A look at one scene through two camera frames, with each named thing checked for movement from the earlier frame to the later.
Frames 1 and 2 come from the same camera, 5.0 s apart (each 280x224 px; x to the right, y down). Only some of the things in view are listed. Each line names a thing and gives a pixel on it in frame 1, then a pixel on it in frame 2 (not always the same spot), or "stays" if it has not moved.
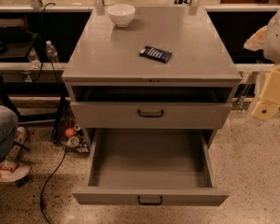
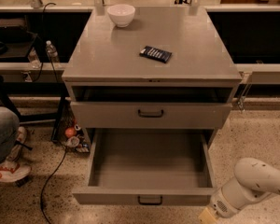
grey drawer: [151, 166] stays
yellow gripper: [278, 40] to [221, 203]
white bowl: [121, 14] stays
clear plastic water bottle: [51, 51] stays
